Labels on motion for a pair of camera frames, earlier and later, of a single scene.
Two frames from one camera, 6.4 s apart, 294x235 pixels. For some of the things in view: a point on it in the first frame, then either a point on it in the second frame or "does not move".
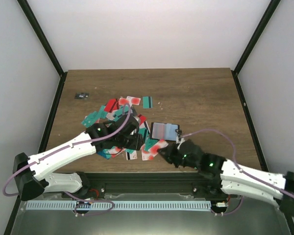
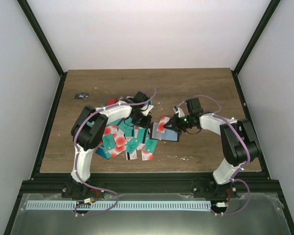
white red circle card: [160, 144] -> [163, 121]
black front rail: [148, 183] does not move
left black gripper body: [122, 142] -> [138, 121]
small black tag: [82, 96] does not move
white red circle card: [146, 155] does not move
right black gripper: [170, 152] -> [174, 123]
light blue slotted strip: [117, 205] does not move
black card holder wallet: [165, 131] does not move
